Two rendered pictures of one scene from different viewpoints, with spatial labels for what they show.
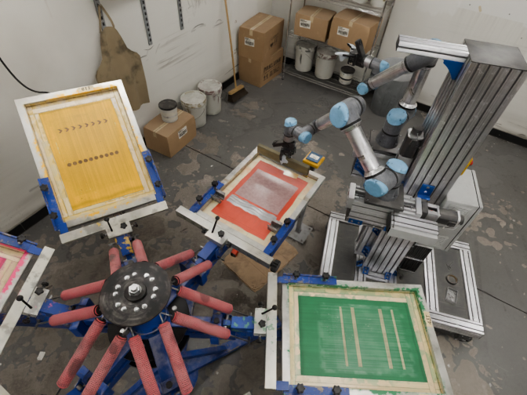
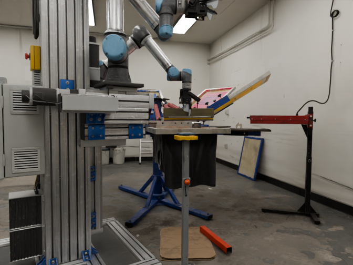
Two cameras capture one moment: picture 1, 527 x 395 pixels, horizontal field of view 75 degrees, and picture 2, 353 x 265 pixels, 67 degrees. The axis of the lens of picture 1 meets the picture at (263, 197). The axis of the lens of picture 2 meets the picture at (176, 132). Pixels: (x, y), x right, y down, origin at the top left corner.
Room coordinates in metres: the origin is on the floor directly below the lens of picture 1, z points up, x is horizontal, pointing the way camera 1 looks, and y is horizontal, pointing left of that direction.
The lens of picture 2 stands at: (3.25, -1.62, 1.07)
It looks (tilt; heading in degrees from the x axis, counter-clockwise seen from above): 3 degrees down; 137
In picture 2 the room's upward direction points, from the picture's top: straight up
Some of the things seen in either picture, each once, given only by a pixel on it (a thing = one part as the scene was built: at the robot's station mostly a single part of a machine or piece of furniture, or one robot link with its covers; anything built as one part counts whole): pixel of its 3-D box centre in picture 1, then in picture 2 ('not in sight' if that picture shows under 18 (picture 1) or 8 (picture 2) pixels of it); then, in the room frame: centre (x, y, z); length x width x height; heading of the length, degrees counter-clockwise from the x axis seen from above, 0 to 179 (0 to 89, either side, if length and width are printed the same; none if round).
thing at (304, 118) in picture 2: not in sight; (278, 119); (1.85, 1.26, 1.06); 0.61 x 0.46 x 0.12; 32
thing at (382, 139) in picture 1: (389, 135); (118, 75); (1.90, -0.81, 1.31); 0.15 x 0.15 x 0.10
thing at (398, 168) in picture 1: (394, 172); (95, 68); (1.41, -0.71, 1.42); 0.13 x 0.12 x 0.14; 137
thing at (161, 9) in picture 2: (379, 66); (165, 7); (2.16, -0.68, 1.65); 0.11 x 0.08 x 0.09; 53
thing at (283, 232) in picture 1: (279, 237); not in sight; (1.22, -0.12, 0.98); 0.30 x 0.05 x 0.07; 152
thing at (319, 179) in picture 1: (262, 194); (180, 129); (1.57, 0.01, 0.97); 0.79 x 0.58 x 0.04; 152
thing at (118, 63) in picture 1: (118, 63); not in sight; (2.98, 1.47, 1.06); 0.53 x 0.07 x 1.05; 152
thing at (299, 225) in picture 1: (305, 198); (185, 205); (2.01, -0.36, 0.48); 0.22 x 0.22 x 0.96; 62
